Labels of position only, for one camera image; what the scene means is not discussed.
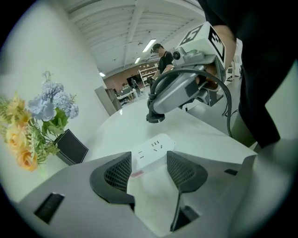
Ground person's right hand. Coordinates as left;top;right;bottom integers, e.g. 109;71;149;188
196;62;221;90

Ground gray hair dryer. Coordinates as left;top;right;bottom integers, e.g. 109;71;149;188
147;68;207;117

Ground person's black shirt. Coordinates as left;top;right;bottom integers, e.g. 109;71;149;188
197;0;298;149

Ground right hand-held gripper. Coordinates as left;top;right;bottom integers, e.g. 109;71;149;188
171;20;228;107

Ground large ceiling light panel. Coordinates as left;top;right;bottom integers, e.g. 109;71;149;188
142;38;157;53

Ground white power strip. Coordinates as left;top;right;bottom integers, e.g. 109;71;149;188
131;133;176;179

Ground artificial flower bouquet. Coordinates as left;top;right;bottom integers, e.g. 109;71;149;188
0;71;80;179

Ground white table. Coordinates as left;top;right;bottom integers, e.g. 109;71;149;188
117;89;140;103

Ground black square vase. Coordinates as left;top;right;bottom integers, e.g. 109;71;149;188
54;129;89;166

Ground black hair dryer power cord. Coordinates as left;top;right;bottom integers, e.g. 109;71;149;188
146;67;233;138

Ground person's right forearm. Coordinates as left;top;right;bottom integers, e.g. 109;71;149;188
213;24;237;69

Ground white shelf unit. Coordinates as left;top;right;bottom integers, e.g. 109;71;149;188
137;65;162;89

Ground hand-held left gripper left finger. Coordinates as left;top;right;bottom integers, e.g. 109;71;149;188
89;151;136;212

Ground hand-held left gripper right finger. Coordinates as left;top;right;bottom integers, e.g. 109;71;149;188
166;150;209;231

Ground gray cabinet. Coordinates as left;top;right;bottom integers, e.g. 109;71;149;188
95;86;123;117

